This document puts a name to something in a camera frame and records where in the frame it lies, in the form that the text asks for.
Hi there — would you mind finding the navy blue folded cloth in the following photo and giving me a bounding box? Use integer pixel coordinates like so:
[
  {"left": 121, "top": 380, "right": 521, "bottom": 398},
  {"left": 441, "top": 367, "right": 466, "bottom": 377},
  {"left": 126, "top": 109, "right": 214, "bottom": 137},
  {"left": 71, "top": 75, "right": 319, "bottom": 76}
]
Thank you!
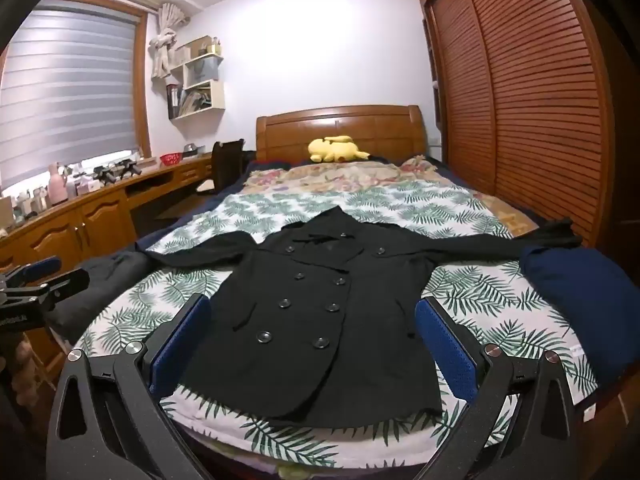
[{"left": 520, "top": 245, "right": 640, "bottom": 391}]

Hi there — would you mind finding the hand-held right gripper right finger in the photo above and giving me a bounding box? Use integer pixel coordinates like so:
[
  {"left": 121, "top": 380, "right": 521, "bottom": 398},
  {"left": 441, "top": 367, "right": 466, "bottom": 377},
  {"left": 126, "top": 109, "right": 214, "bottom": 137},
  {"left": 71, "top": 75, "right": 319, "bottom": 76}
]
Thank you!
[{"left": 414, "top": 296, "right": 596, "bottom": 480}]

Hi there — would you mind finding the navy bed sheet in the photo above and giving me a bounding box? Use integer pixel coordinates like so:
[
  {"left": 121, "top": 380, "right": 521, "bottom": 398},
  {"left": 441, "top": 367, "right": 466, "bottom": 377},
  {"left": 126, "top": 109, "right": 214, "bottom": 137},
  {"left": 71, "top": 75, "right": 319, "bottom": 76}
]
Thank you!
[{"left": 135, "top": 160, "right": 256, "bottom": 253}]

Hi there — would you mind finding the leaf print blanket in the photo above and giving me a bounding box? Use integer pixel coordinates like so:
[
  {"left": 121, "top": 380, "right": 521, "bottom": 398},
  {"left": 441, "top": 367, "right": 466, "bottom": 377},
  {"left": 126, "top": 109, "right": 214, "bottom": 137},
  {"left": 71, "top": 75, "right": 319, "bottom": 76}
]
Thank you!
[{"left": 75, "top": 180, "right": 598, "bottom": 456}]

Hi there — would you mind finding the wooden window frame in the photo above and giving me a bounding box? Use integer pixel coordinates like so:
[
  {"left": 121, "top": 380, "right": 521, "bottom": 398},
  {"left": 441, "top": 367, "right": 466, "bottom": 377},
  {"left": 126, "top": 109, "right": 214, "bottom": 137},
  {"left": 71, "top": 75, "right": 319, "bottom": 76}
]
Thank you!
[{"left": 0, "top": 0, "right": 153, "bottom": 196}]

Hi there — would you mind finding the floral pillow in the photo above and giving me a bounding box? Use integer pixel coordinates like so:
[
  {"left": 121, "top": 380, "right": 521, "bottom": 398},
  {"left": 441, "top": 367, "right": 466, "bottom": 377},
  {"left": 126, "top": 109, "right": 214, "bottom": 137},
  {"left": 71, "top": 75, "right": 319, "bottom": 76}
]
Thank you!
[{"left": 244, "top": 156, "right": 451, "bottom": 198}]

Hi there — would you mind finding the wooden desk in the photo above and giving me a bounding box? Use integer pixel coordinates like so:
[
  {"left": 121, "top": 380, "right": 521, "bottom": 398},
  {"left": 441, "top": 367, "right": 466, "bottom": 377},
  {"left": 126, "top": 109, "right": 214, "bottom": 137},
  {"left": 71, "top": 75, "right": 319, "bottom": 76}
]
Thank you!
[{"left": 0, "top": 152, "right": 216, "bottom": 361}]

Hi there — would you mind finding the dark grey folded cloth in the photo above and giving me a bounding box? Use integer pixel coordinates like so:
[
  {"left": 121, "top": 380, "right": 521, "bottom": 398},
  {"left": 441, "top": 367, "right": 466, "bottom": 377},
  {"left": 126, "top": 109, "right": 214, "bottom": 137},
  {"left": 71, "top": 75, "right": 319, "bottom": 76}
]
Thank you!
[{"left": 47, "top": 252, "right": 153, "bottom": 346}]

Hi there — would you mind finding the yellow plush toy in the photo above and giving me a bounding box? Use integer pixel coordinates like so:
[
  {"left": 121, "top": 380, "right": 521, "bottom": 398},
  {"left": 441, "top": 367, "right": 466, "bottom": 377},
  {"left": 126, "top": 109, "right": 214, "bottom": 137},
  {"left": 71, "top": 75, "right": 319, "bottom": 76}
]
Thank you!
[{"left": 307, "top": 135, "right": 371, "bottom": 163}]

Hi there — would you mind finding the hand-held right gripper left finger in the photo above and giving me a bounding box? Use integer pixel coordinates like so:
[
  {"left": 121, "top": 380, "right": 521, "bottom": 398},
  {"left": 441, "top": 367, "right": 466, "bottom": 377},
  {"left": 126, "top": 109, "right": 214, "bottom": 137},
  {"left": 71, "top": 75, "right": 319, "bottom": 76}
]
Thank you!
[{"left": 46, "top": 292, "right": 213, "bottom": 480}]

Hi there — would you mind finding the black buttoned coat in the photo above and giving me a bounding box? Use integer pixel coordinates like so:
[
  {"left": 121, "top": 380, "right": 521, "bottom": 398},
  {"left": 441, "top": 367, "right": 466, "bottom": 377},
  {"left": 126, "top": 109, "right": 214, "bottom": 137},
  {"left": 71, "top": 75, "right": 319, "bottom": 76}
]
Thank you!
[{"left": 137, "top": 206, "right": 583, "bottom": 413}]

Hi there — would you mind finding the cluster of small bottles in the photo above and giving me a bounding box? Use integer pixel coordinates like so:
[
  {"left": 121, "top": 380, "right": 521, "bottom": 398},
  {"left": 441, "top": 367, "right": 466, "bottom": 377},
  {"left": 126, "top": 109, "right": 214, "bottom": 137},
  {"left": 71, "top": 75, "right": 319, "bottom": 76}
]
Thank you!
[{"left": 0, "top": 185, "right": 51, "bottom": 231}]

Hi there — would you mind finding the person's left hand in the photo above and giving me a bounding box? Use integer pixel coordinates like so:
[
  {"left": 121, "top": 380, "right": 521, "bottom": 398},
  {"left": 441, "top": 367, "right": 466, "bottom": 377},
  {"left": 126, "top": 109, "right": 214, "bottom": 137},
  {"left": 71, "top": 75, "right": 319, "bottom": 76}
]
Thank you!
[{"left": 9, "top": 340, "right": 38, "bottom": 401}]

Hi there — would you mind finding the wooden bed headboard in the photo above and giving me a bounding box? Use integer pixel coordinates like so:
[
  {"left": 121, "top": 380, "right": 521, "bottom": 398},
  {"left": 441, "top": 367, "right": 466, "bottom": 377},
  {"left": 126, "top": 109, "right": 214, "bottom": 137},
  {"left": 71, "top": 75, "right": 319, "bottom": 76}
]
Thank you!
[{"left": 256, "top": 105, "right": 428, "bottom": 166}]

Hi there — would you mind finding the dark wooden chair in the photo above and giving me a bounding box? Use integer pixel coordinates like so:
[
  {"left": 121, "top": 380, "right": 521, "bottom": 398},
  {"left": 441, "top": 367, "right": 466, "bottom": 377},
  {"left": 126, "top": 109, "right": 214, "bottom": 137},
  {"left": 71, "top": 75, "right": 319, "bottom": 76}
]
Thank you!
[{"left": 197, "top": 139, "right": 246, "bottom": 196}]

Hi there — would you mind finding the black tripod stand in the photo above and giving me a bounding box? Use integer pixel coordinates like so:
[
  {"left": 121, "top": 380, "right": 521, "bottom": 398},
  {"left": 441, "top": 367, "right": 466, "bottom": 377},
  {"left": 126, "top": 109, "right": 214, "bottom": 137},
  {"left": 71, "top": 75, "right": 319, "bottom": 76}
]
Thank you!
[{"left": 95, "top": 160, "right": 141, "bottom": 183}]

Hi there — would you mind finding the tied beige curtain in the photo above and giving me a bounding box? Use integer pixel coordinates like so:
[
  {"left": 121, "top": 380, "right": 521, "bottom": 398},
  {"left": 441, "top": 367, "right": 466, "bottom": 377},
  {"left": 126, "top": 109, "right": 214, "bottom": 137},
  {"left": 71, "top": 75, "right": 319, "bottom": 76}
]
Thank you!
[{"left": 150, "top": 2, "right": 193, "bottom": 81}]

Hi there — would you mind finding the wooden louvred wardrobe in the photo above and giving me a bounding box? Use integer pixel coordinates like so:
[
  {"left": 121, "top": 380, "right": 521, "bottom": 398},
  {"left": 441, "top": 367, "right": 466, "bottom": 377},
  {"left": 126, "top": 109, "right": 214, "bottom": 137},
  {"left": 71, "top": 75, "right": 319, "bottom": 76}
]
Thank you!
[{"left": 414, "top": 0, "right": 621, "bottom": 261}]

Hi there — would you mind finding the white wall shelf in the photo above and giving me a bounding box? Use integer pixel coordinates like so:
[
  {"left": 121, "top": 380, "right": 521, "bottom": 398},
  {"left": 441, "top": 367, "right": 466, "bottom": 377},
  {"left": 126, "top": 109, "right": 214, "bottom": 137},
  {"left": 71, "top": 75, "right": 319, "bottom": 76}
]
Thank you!
[{"left": 166, "top": 35, "right": 226, "bottom": 120}]

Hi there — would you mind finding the grey window blind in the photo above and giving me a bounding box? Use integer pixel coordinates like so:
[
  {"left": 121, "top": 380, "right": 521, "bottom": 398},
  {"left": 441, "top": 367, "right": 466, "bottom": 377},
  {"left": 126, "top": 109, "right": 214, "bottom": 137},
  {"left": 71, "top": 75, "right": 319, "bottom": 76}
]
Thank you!
[{"left": 0, "top": 0, "right": 138, "bottom": 188}]

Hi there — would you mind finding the pink bottle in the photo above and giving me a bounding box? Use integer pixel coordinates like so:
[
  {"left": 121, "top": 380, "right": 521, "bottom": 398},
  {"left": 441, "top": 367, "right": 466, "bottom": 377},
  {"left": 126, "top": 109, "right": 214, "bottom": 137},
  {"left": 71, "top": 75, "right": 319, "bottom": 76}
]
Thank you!
[{"left": 47, "top": 162, "right": 66, "bottom": 206}]

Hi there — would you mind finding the golden patterned bed sheet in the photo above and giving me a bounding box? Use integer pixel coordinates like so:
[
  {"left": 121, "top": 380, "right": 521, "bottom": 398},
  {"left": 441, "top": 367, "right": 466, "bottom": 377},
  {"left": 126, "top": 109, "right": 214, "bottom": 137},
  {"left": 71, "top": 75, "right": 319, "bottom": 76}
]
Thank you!
[{"left": 487, "top": 195, "right": 541, "bottom": 241}]

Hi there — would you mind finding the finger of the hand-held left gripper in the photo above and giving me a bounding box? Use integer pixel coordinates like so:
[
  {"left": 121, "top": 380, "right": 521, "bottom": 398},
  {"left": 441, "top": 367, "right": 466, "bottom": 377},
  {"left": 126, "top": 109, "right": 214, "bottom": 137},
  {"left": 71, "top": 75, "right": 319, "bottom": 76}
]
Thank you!
[
  {"left": 30, "top": 267, "right": 91, "bottom": 311},
  {"left": 15, "top": 256, "right": 62, "bottom": 283}
]

